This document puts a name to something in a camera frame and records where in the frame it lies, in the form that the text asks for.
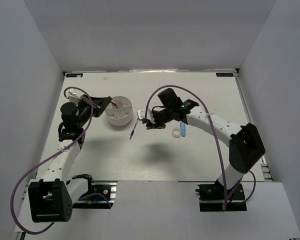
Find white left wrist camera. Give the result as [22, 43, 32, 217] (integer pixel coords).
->
[66, 91, 81, 105]

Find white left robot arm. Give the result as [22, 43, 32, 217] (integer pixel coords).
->
[28, 94, 112, 223]

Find white tape roll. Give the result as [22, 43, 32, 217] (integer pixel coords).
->
[171, 127, 182, 138]

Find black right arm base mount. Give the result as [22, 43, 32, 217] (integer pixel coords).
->
[195, 183, 247, 212]

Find left black corner label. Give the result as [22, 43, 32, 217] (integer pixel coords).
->
[65, 73, 83, 78]

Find blue ballpoint pen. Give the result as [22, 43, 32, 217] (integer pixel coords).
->
[129, 118, 139, 140]

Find right black corner label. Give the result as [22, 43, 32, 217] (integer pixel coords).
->
[216, 72, 234, 77]

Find black corner label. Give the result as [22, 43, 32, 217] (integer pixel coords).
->
[216, 72, 234, 77]
[65, 73, 83, 78]

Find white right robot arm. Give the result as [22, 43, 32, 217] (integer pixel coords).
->
[142, 85, 266, 200]

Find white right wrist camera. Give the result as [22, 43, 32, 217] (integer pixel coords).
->
[137, 109, 146, 123]

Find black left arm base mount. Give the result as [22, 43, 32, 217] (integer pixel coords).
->
[66, 174, 117, 209]

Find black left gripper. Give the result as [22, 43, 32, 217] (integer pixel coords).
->
[76, 94, 112, 129]

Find red ballpoint pen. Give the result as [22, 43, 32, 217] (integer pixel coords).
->
[111, 100, 118, 109]

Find white round divided container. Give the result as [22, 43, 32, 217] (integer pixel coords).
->
[105, 96, 134, 127]

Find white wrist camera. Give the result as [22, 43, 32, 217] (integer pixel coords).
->
[137, 109, 146, 123]
[66, 91, 81, 105]

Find light blue marker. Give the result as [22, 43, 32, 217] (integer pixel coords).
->
[179, 122, 186, 137]

